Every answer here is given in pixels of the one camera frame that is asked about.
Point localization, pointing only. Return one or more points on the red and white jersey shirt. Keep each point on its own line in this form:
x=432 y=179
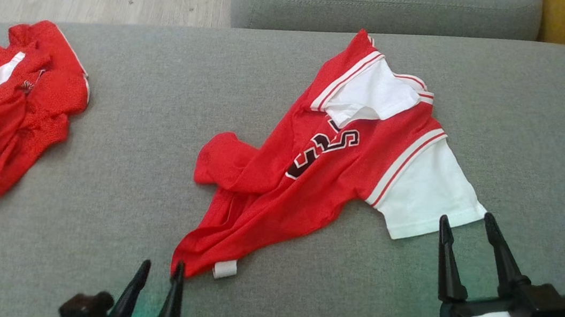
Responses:
x=278 y=195

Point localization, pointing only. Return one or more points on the red shorts with white stripe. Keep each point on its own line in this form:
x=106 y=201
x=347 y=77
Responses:
x=3 y=146

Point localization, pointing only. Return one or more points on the grey stitched sofa cushion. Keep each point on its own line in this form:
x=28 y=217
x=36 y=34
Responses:
x=387 y=10

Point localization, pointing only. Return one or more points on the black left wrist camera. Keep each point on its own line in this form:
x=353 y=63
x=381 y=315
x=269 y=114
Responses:
x=86 y=309

